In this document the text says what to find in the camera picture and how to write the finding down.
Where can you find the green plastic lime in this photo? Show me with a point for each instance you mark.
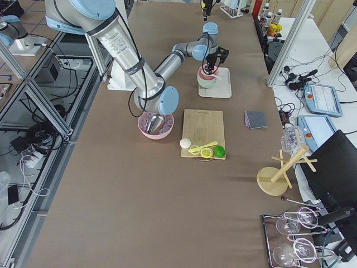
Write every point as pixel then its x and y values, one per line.
pixel 219 151

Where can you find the large pink ice bowl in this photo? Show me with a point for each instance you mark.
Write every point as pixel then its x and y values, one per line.
pixel 165 131

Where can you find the wine glass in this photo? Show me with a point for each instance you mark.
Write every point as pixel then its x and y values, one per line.
pixel 301 252
pixel 290 223

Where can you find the green bowl stack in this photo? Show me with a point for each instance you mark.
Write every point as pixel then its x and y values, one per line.
pixel 205 83

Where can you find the bamboo cutting board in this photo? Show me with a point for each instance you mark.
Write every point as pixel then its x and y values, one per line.
pixel 204 126

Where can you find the wooden mug tree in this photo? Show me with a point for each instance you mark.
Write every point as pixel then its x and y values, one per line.
pixel 274 181

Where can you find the white dish rack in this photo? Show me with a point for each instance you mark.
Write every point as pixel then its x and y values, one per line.
pixel 234 8

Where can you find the cream rabbit tray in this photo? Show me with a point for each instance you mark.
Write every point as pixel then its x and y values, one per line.
pixel 220 89

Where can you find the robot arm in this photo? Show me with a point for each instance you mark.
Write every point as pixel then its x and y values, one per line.
pixel 102 21

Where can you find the lower teach pendant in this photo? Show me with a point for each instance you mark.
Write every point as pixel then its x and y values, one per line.
pixel 317 129

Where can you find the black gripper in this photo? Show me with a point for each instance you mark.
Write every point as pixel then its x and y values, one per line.
pixel 212 58
pixel 207 5

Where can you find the lower wine glass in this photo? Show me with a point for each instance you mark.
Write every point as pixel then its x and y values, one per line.
pixel 301 252

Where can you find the upper wine glass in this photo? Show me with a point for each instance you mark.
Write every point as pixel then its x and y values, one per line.
pixel 290 223

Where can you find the small pink bowl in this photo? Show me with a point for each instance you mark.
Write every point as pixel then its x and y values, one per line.
pixel 201 71

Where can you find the white toy bun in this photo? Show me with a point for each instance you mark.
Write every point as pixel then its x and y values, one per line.
pixel 185 143

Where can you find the aluminium frame post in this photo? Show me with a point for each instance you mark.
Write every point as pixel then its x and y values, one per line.
pixel 294 32

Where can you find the metal ice scoop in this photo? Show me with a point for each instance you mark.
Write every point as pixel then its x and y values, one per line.
pixel 155 124

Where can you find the wire glass rack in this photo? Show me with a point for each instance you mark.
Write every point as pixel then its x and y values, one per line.
pixel 288 236

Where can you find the grey folded cloth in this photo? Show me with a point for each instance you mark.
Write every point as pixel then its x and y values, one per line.
pixel 255 119

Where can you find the yellow plastic knife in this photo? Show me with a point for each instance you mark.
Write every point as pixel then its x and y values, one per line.
pixel 208 145

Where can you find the teach pendant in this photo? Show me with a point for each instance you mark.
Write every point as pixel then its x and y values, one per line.
pixel 317 129
pixel 322 99

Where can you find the black monitor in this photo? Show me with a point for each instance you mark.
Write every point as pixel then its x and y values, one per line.
pixel 334 181

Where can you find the white ceramic spoon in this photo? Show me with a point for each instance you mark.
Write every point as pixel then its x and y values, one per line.
pixel 211 76

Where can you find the upper teach pendant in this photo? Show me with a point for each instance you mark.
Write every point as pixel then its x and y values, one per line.
pixel 322 99

